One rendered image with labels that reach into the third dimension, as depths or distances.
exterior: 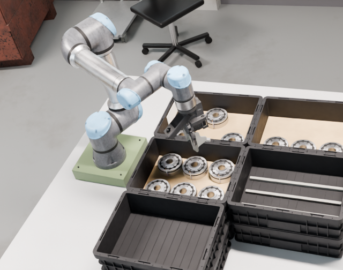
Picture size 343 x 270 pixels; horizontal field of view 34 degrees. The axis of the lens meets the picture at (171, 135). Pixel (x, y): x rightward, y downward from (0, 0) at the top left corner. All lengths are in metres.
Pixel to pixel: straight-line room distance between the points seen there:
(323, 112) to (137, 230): 0.90
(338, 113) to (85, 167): 1.11
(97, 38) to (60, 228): 0.81
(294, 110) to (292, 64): 1.74
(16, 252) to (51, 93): 2.19
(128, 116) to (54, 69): 2.32
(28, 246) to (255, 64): 2.36
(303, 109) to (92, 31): 0.91
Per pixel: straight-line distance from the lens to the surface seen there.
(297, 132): 2.39
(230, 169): 2.23
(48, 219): 2.51
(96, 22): 2.23
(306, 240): 2.10
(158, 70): 1.98
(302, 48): 4.30
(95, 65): 2.07
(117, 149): 2.49
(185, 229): 2.11
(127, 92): 1.92
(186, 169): 2.26
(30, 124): 4.23
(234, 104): 2.48
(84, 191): 2.55
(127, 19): 4.87
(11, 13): 4.67
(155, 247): 2.08
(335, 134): 2.38
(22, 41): 4.76
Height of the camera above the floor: 2.46
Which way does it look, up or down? 41 degrees down
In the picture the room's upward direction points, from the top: 15 degrees counter-clockwise
